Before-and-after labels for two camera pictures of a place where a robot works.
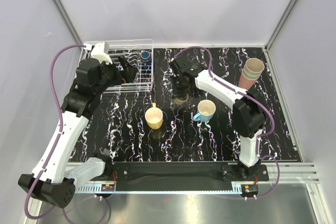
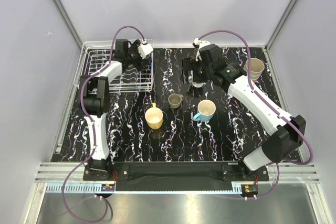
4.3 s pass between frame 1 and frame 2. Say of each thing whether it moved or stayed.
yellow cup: stayed
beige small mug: moved
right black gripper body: moved
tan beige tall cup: stayed
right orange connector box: stayed
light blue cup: stayed
